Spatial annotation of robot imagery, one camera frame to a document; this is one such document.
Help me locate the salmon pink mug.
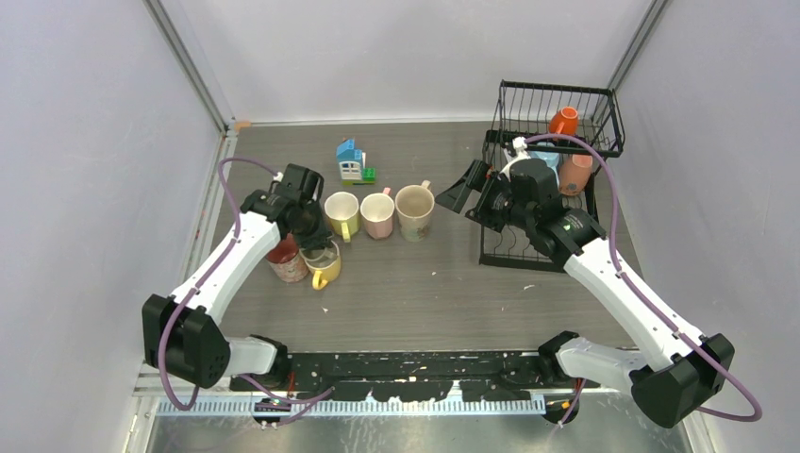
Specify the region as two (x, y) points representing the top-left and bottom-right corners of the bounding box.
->
(558, 154), (593, 196)

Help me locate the aluminium slotted rail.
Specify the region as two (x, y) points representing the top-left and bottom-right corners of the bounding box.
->
(134, 355), (548, 418)

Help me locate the beige mug shelf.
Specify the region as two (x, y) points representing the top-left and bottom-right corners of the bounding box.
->
(300, 242), (340, 268)

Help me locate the pale yellow faceted mug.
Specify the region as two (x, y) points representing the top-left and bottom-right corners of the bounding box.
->
(324, 192), (360, 243)

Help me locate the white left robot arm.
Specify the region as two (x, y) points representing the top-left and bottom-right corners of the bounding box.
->
(142, 163), (332, 391)

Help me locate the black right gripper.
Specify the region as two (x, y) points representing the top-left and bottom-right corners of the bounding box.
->
(435, 159), (534, 234)

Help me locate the tall cream dragon mug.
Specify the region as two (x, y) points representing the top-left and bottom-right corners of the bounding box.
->
(395, 180), (435, 242)

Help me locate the pink patterned mug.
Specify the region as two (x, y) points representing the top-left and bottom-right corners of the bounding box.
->
(265, 234), (309, 283)

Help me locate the orange mug shelf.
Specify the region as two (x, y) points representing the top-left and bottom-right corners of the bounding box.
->
(548, 106), (579, 136)

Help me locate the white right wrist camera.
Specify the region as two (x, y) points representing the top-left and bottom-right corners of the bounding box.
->
(501, 137), (531, 178)

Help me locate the pink faceted mug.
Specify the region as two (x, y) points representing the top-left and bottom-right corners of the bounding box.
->
(359, 187), (395, 240)

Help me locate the black wire dish rack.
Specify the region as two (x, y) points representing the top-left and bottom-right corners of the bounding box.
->
(466, 80), (624, 273)

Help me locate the light blue mug in rack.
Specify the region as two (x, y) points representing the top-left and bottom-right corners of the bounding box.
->
(532, 150), (560, 172)

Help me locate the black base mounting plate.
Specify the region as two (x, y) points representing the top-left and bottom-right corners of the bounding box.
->
(230, 351), (576, 402)

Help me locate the toy brick house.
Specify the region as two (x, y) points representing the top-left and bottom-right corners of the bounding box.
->
(336, 139), (376, 186)

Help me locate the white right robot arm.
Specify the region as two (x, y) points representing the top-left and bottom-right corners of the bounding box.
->
(435, 159), (735, 428)

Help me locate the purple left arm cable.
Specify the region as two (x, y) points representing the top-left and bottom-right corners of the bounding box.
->
(156, 157), (332, 412)

